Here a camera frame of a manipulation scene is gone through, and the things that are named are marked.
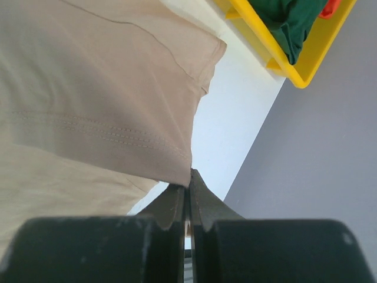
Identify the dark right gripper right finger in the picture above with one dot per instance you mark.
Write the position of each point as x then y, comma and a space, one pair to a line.
229, 248

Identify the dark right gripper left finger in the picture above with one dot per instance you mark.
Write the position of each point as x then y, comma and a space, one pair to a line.
146, 247

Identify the beige t shirt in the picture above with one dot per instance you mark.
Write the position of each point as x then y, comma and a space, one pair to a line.
98, 100

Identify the yellow plastic bin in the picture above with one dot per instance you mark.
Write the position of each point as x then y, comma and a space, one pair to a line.
322, 34

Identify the green t shirt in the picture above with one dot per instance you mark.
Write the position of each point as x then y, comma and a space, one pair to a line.
289, 21

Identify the orange t shirt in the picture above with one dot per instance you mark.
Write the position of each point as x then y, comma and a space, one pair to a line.
329, 9

